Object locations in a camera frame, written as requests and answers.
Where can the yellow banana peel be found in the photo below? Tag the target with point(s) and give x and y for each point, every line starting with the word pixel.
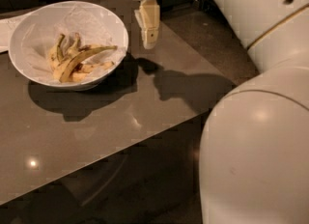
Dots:
pixel 69 66

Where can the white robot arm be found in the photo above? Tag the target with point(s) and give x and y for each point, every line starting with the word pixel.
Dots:
pixel 254 150

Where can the white paper napkin in bowl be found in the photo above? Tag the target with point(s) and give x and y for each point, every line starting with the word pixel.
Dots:
pixel 87 25

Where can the white ceramic bowl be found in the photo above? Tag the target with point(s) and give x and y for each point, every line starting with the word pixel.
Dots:
pixel 106 25

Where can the white paper on table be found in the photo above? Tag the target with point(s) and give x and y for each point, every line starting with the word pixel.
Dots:
pixel 7 27

